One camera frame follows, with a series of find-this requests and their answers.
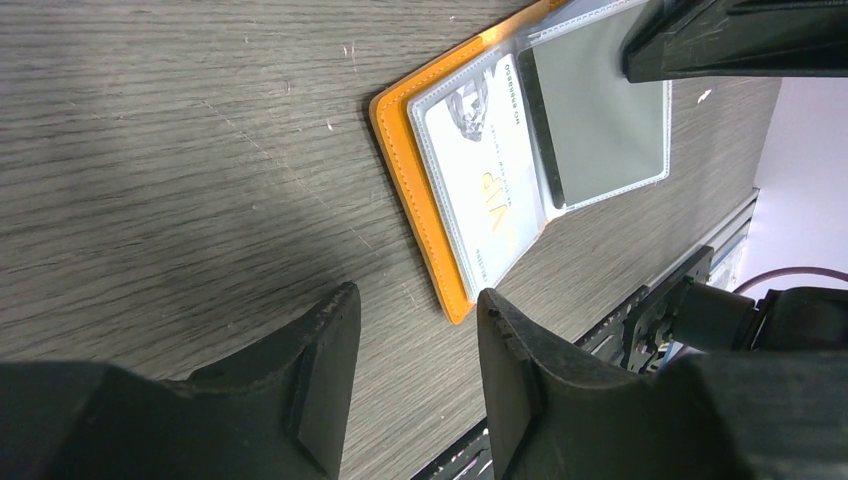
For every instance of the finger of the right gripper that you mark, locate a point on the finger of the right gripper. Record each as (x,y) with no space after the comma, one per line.
(691,39)

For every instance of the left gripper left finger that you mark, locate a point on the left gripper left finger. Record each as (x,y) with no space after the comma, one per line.
(276,409)

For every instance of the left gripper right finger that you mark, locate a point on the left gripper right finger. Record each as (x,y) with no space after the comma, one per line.
(557,412)

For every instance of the black credit card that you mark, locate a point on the black credit card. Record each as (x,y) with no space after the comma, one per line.
(596,134)

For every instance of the orange card holder wallet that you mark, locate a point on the orange card holder wallet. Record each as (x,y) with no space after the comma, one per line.
(396,135)

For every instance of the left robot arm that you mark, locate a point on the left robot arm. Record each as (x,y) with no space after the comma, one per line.
(798,320)

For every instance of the white VIP card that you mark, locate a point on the white VIP card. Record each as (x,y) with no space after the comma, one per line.
(473,134)

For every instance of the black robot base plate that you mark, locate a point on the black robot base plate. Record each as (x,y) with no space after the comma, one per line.
(634,335)

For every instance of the aluminium front rail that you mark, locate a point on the aluminium front rail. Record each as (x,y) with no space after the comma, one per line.
(727,239)

